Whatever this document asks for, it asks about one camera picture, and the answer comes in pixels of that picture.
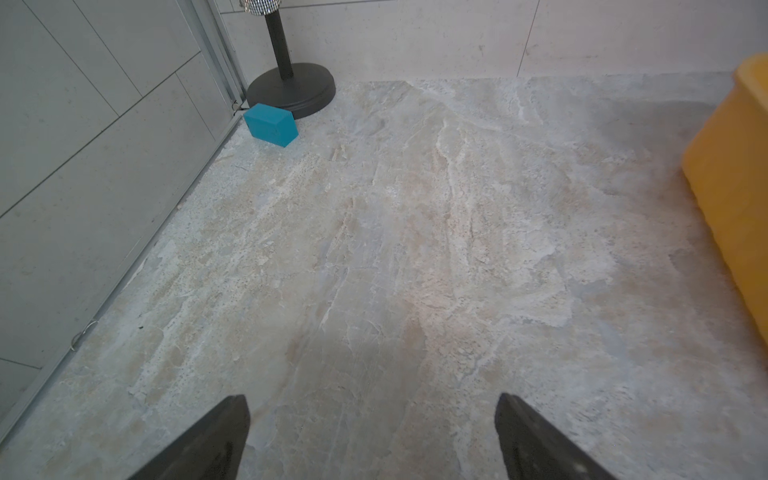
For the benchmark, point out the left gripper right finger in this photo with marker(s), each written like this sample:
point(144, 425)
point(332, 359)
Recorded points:
point(533, 448)

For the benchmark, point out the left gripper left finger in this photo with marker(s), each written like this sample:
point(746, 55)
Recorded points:
point(212, 448)

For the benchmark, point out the yellow plastic storage box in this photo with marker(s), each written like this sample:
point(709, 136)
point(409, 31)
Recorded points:
point(726, 168)

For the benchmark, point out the teal small block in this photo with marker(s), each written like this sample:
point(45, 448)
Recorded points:
point(270, 124)

